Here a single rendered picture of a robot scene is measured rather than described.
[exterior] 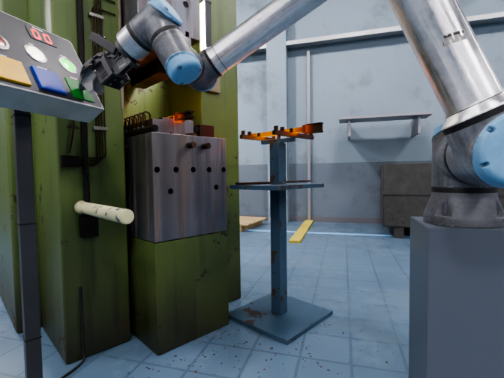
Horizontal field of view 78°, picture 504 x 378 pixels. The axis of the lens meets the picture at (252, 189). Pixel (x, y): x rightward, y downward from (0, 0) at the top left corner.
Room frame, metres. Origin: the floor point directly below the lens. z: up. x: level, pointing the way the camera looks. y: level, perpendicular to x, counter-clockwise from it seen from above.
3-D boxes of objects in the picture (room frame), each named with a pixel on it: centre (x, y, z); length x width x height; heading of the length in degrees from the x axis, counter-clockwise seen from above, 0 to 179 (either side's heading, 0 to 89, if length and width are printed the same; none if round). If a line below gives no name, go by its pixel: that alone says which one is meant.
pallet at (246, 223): (4.49, 0.41, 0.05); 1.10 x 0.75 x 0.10; 68
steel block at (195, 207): (1.57, 0.45, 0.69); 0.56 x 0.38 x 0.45; 44
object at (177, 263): (1.57, 0.45, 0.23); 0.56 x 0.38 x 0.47; 44
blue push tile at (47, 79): (0.88, 0.56, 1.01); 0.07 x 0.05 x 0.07; 159
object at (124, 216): (1.07, 0.52, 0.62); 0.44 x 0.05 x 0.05; 44
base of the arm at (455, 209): (0.85, -0.58, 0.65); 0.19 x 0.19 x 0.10
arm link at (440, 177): (0.84, -0.58, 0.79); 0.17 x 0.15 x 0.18; 167
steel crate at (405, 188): (3.74, -2.18, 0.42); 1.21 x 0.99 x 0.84; 66
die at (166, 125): (1.53, 0.49, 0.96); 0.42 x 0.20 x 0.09; 44
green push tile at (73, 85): (0.97, 0.53, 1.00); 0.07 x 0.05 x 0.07; 159
